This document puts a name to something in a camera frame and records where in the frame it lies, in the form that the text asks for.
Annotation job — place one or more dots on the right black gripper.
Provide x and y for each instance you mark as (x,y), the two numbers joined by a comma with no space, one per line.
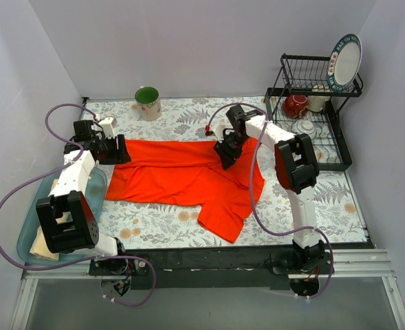
(228,148)

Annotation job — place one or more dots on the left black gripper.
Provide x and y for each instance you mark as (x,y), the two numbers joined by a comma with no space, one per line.
(120,148)

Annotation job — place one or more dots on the orange t shirt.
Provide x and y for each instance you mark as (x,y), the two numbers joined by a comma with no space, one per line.
(190,174)

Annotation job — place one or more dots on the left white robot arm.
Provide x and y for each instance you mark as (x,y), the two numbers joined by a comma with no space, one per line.
(67,221)

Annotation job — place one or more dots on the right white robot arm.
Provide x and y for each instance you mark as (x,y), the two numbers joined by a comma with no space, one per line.
(296,170)

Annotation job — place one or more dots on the blue plastic tray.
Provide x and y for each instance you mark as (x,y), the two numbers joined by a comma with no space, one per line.
(95,195)

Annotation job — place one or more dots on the floral green-inside mug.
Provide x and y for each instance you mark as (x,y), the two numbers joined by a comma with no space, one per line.
(148,101)

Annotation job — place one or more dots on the floral tablecloth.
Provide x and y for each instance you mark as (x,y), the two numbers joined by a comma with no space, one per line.
(146,225)

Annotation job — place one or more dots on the red bowl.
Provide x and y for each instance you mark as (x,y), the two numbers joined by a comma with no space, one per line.
(295,106)

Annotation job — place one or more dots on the blue white porcelain bowl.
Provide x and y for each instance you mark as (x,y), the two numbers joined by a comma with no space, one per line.
(306,127)

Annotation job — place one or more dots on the cream cup in rack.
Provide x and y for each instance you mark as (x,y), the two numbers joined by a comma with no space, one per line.
(317,103)

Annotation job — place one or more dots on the beige rolled cloth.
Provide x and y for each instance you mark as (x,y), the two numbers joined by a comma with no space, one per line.
(39,247)

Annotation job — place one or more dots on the white green-rimmed plate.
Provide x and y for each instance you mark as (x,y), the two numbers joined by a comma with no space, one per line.
(344,62)

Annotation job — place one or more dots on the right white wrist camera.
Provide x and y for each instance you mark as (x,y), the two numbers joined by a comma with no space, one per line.
(216,132)

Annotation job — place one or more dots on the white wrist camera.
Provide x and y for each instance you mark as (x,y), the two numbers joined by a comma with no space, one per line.
(216,132)
(107,126)

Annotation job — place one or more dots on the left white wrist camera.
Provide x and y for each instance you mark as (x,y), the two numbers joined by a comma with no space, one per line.
(107,126)

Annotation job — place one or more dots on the black wire dish rack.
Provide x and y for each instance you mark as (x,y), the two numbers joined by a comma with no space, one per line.
(306,75)

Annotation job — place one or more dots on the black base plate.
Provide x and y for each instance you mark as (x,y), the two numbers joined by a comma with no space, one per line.
(204,267)

